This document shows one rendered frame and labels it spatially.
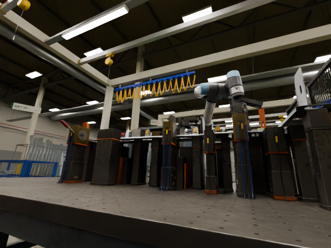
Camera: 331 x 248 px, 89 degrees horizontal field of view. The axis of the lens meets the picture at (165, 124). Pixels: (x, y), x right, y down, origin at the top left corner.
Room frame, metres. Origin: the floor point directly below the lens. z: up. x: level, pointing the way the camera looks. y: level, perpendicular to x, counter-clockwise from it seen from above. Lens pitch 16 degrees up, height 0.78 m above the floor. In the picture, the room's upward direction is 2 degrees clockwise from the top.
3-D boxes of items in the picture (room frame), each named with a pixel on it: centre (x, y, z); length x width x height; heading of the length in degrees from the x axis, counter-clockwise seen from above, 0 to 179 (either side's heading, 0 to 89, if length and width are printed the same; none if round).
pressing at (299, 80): (0.80, -0.71, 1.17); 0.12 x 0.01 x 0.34; 159
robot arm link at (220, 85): (0.99, -0.38, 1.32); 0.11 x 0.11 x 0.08; 89
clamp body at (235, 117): (0.73, -0.34, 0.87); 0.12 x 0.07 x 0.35; 159
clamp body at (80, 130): (1.11, 0.59, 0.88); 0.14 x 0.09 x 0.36; 159
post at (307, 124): (0.50, -0.47, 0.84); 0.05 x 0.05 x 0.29; 69
